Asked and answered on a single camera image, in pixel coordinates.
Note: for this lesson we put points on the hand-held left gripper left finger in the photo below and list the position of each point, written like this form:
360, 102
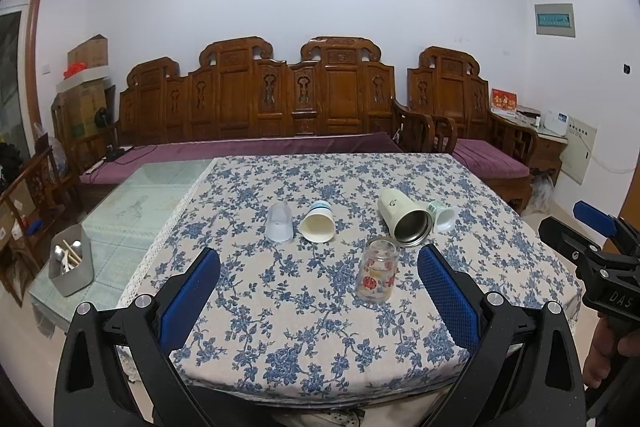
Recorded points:
187, 294

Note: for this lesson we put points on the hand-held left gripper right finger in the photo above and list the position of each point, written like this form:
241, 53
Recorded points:
450, 297

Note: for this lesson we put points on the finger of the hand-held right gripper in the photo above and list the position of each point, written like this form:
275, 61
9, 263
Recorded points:
565, 234
595, 216

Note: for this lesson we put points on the glass cup with red print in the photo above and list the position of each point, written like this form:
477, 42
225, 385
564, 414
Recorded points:
377, 274

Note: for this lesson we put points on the small white and green cup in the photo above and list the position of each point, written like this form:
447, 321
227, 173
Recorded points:
441, 217

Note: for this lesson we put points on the cream cup with steel inside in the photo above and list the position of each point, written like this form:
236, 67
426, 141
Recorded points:
402, 217

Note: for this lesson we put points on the translucent plastic cup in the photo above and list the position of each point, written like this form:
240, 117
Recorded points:
280, 223

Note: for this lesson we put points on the white and blue paper cup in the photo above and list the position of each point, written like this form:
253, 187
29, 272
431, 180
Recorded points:
317, 227

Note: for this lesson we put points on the person's right hand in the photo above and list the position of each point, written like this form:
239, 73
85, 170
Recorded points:
597, 357

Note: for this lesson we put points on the clear plastic bag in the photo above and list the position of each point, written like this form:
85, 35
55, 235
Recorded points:
542, 194

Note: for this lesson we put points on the wooden side table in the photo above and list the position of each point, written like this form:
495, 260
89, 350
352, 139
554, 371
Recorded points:
547, 154

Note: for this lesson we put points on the white desktop device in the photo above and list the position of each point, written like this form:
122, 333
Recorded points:
556, 122

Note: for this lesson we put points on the short purple seat cushion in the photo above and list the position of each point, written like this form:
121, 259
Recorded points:
492, 157

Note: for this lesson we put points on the grey utensil container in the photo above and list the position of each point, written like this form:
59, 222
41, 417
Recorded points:
75, 279

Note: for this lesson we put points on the blue floral tablecloth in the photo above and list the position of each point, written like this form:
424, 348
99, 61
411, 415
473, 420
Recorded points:
300, 332

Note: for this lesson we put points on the wooden chopsticks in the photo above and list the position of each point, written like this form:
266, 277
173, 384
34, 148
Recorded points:
75, 253

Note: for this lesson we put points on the white plastic spoons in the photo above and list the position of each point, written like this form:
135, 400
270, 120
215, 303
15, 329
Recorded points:
64, 257

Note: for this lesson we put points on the red desk sign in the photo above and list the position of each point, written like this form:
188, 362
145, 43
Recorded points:
504, 102

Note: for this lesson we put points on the long purple seat cushion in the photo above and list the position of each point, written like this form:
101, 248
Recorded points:
240, 152

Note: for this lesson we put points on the white remote control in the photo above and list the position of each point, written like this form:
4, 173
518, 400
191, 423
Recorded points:
93, 168

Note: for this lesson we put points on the carved wooden armchair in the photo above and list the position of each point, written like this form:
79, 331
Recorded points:
450, 102

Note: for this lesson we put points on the wooden side shelf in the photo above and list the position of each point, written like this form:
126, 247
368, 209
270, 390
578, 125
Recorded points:
30, 217

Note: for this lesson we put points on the black desk fan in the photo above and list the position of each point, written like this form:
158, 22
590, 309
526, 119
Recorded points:
105, 122

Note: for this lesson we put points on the carved wooden sofa bench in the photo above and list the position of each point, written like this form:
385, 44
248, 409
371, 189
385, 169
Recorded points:
260, 102

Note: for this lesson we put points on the large cardboard box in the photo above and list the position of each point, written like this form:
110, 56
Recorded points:
82, 112

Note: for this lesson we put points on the white flat box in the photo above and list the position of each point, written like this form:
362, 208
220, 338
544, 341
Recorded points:
82, 79

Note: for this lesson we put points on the red plastic bag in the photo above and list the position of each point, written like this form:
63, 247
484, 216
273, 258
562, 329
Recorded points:
75, 70

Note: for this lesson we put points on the small brown cardboard box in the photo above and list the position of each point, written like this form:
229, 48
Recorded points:
89, 52

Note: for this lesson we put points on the white wall cabinet box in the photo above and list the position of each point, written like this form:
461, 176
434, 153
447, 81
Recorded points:
580, 152

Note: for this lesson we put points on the wall electrical panel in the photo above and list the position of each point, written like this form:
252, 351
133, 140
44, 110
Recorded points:
554, 20

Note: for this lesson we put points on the wooden door frame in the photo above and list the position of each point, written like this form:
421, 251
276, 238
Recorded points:
35, 47

